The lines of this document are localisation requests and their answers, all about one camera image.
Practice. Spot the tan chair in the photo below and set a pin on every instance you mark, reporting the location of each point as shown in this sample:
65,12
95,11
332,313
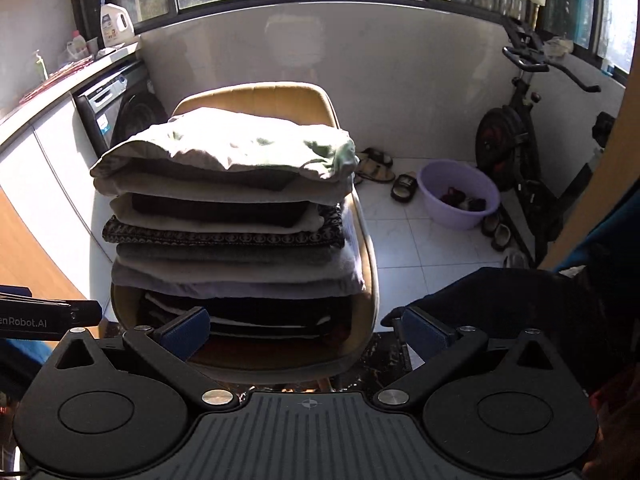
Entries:
260,97

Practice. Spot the white detergent bottle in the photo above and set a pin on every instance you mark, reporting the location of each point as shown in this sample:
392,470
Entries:
116,25

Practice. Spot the purple basin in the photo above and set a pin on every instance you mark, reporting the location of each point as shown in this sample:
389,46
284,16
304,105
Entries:
450,217

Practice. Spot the dark cloth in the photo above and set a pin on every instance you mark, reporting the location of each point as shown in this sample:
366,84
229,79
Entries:
525,300

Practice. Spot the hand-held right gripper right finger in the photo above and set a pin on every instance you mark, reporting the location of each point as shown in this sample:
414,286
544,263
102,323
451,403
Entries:
425,332

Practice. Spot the wooden board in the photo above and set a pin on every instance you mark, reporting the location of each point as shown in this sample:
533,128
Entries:
607,180

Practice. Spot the washing machine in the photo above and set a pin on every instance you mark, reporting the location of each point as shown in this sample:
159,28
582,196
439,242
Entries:
130,105

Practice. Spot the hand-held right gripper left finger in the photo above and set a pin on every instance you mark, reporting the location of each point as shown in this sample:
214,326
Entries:
187,332

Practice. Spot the black exercise bike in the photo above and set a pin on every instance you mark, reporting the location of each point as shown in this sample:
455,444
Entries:
500,135

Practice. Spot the white shoe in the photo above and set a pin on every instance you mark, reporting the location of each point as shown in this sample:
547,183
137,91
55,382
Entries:
515,260

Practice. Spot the brown sandal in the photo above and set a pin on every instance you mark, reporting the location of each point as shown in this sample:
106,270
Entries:
379,156
375,173

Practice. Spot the blue cloth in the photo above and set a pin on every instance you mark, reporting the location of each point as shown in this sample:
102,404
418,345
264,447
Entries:
610,240

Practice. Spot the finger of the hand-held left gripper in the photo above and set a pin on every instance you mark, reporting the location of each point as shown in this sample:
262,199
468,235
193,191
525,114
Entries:
86,314

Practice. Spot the stack of folded clothes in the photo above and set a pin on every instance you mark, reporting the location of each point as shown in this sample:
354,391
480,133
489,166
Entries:
225,265

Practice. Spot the black slipper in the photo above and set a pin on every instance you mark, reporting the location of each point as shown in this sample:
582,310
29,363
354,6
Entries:
404,187

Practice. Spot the green leaf print shirt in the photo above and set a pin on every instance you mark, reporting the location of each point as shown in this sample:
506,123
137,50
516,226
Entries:
225,140

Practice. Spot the red patterned tray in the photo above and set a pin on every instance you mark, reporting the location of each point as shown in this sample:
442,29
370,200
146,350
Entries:
55,77

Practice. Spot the white cabinet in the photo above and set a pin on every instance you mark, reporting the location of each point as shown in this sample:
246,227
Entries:
55,160

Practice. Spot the pink capped bottle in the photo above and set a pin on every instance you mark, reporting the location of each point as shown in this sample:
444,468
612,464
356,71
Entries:
77,47

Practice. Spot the faucet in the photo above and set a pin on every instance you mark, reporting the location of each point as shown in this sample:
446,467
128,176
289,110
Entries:
40,67

